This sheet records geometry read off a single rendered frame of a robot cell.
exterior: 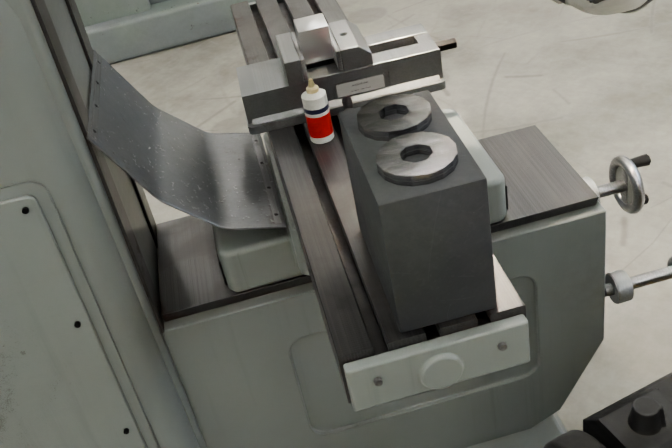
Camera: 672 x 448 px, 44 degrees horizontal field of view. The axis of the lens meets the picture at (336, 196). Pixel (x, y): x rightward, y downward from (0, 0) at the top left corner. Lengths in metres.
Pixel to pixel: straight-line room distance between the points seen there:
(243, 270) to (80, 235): 0.28
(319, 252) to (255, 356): 0.41
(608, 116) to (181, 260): 2.01
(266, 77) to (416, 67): 0.26
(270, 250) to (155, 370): 0.28
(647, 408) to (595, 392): 0.88
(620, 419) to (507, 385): 0.44
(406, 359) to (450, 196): 0.21
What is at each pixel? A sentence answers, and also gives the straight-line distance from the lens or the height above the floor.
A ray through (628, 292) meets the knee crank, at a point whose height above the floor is 0.52.
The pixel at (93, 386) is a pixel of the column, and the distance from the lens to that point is 1.43.
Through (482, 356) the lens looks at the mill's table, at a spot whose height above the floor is 0.89.
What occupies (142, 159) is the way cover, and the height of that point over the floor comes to 0.99.
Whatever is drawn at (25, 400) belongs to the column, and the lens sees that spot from 1.45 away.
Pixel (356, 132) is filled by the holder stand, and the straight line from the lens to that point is 1.00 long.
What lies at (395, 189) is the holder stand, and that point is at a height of 1.12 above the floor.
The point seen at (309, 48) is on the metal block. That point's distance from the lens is 1.43.
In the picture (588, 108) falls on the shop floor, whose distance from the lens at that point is 3.24.
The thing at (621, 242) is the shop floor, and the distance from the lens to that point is 2.59.
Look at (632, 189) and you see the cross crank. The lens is 1.68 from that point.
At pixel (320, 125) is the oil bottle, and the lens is 1.34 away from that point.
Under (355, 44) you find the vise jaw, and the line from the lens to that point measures 1.41.
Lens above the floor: 1.62
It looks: 34 degrees down
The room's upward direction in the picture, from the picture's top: 12 degrees counter-clockwise
